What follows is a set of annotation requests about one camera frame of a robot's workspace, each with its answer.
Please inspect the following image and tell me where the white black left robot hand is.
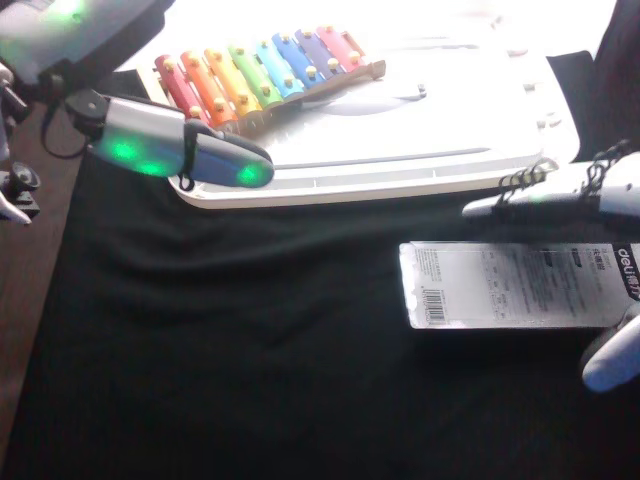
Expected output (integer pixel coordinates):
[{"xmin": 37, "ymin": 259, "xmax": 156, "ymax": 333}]
[{"xmin": 0, "ymin": 0, "xmax": 275, "ymax": 192}]

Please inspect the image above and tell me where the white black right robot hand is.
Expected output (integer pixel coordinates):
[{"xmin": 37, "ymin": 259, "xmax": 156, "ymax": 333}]
[{"xmin": 462, "ymin": 139, "xmax": 640, "ymax": 394}]

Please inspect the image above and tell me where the white Deli product package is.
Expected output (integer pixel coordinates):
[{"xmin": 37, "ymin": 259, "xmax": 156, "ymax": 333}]
[{"xmin": 398, "ymin": 240, "xmax": 640, "ymax": 331}]

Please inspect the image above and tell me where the rainbow wooden toy xylophone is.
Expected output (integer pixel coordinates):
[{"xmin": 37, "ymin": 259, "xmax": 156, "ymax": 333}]
[{"xmin": 137, "ymin": 24, "xmax": 387, "ymax": 137}]

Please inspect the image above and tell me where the white plastic box lid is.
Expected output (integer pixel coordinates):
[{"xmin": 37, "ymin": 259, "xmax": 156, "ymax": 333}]
[{"xmin": 168, "ymin": 0, "xmax": 581, "ymax": 210}]

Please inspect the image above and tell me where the black table cloth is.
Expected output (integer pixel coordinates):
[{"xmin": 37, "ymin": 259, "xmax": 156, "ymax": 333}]
[{"xmin": 0, "ymin": 49, "xmax": 640, "ymax": 480}]

